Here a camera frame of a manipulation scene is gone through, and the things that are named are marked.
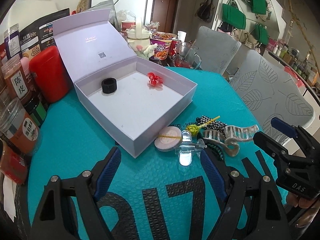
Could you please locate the black white gingham bow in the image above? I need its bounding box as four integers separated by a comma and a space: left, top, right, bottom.
196, 115, 227, 134

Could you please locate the far grey leaf chair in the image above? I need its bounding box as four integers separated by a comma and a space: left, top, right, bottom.
195, 26, 241, 75

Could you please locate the red plastic propeller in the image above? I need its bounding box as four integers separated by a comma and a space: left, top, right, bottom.
147, 72, 163, 87

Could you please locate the near grey leaf chair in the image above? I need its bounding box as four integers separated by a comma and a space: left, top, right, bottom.
230, 50, 315, 145

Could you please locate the yellow-green wrapped lollipop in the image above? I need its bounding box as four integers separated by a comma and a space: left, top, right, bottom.
185, 116, 220, 136

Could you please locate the clear jar orange label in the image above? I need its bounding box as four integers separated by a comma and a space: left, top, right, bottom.
1, 98, 40, 155

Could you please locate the black hanging handbag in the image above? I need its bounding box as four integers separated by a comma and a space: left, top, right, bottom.
195, 0, 215, 23

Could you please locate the orange peel spice jar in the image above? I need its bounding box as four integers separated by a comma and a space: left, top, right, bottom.
1, 54, 32, 105

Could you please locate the green black small jar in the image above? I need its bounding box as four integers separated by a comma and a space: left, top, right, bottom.
23, 94, 47, 127

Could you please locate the purple instant noodle cup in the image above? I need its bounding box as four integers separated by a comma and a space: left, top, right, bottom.
150, 32, 177, 61

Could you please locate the lilac open gift box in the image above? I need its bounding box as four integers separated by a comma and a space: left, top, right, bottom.
53, 9, 197, 158

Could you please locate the black banana hair clip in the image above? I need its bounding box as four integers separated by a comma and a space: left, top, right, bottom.
197, 138, 225, 163

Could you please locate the red plastic canister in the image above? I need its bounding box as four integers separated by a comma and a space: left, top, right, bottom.
29, 46, 71, 103

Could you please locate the grey leaf chair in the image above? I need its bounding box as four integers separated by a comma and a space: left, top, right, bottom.
195, 26, 241, 75
230, 50, 315, 145

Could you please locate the white refrigerator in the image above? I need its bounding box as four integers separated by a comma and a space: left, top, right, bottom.
91, 0, 156, 28

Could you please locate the pink round compact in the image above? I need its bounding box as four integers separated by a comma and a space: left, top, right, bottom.
154, 126, 182, 152

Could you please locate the white cartoon dog pot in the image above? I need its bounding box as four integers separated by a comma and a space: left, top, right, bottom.
126, 22, 158, 60

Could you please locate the green tote bag lower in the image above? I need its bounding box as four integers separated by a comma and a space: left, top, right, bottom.
252, 23, 269, 45

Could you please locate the green tote bag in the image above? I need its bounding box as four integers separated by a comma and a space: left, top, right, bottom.
222, 0, 246, 30
252, 23, 269, 45
242, 0, 267, 15

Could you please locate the brown wooden door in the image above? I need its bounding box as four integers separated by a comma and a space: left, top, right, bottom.
151, 0, 178, 33

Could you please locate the red packet at edge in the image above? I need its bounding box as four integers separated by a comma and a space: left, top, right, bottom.
0, 140, 28, 185

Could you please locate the black snack package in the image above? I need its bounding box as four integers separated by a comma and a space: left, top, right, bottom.
20, 8, 70, 60

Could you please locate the green tote bag left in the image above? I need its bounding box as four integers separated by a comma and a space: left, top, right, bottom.
222, 0, 246, 30

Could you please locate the translucent beige claw clip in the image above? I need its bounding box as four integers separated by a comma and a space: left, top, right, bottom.
203, 125, 259, 157

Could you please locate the green tote bag upper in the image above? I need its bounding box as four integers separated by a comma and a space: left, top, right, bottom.
242, 0, 267, 15

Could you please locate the woven straw fan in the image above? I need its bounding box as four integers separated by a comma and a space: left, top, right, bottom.
75, 0, 90, 13

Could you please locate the glass mug with straw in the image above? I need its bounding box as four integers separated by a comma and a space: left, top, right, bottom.
174, 42, 202, 69

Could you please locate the black foam hair roller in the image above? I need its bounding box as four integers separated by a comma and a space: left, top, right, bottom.
101, 77, 117, 94

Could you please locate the purple label jar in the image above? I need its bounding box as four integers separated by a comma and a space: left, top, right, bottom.
4, 24, 22, 60

